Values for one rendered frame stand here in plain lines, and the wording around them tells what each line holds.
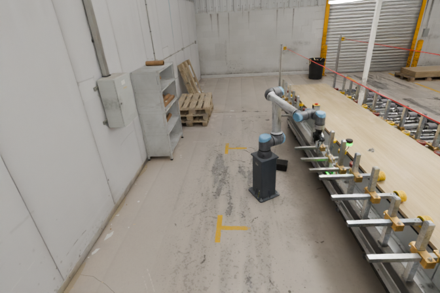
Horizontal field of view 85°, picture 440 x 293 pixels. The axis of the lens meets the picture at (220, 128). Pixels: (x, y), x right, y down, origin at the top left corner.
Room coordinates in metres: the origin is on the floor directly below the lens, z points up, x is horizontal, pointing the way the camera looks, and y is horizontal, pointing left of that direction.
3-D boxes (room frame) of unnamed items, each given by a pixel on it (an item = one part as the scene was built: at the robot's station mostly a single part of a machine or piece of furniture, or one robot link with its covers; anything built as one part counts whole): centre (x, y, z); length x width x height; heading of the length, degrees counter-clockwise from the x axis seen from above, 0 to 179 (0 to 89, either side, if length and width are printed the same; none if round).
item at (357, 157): (1.67, -1.11, 0.91); 0.04 x 0.04 x 0.48; 87
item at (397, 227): (1.15, -1.09, 0.95); 0.14 x 0.06 x 0.05; 177
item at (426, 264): (0.90, -1.08, 0.95); 0.14 x 0.06 x 0.05; 177
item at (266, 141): (2.64, -0.55, 0.79); 0.17 x 0.15 x 0.18; 113
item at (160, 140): (4.10, 1.04, 0.78); 0.90 x 0.45 x 1.55; 174
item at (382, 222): (1.14, -1.03, 0.95); 0.50 x 0.04 x 0.04; 87
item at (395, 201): (1.18, -1.09, 0.88); 0.04 x 0.04 x 0.48; 87
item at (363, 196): (1.39, -1.05, 0.95); 0.50 x 0.04 x 0.04; 87
